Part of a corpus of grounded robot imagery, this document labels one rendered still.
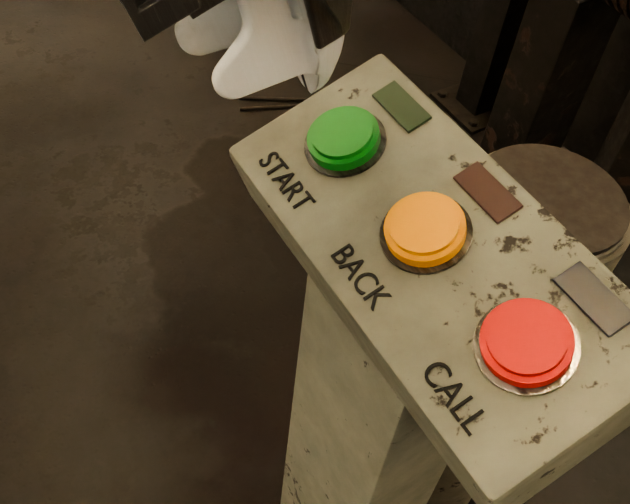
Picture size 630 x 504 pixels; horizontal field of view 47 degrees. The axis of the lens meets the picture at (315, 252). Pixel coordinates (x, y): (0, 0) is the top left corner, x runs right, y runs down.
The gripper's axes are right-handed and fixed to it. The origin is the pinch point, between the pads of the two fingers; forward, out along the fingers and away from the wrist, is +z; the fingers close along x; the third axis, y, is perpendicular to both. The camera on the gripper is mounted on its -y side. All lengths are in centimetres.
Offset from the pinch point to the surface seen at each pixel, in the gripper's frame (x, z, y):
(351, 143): 1.1, 5.5, 0.0
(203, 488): -10, 61, 26
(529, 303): 13.8, 5.5, -1.2
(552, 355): 16.3, 5.5, -0.4
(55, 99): -89, 64, 18
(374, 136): 1.3, 5.8, -1.3
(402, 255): 8.2, 5.8, 1.7
